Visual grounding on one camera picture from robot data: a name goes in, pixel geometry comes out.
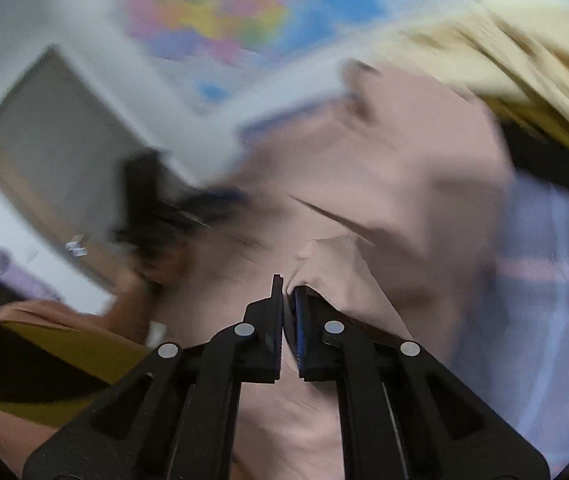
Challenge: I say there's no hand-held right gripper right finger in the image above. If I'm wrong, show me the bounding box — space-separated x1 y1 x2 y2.
291 284 551 480

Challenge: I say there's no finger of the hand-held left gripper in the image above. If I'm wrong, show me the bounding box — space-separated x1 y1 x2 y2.
164 185 251 243

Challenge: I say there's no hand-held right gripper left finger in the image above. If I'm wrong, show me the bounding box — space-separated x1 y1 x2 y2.
22 274 284 480

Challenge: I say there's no dusty pink garment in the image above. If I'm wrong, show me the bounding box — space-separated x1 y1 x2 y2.
0 62 515 480

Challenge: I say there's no grey door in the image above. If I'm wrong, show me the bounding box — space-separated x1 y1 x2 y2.
0 45 165 292

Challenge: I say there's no lilac cloth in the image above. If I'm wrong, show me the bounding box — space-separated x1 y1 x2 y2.
0 246 61 302

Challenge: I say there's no yellow and black cloth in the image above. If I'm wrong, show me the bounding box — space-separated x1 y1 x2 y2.
0 305 151 427

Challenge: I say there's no lilac plaid bed sheet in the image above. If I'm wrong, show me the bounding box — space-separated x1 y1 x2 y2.
445 175 569 471

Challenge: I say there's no beige cloth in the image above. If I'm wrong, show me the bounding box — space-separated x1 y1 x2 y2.
365 0 569 171

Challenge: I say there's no colourful wall map poster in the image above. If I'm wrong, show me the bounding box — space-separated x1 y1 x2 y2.
114 0 465 116

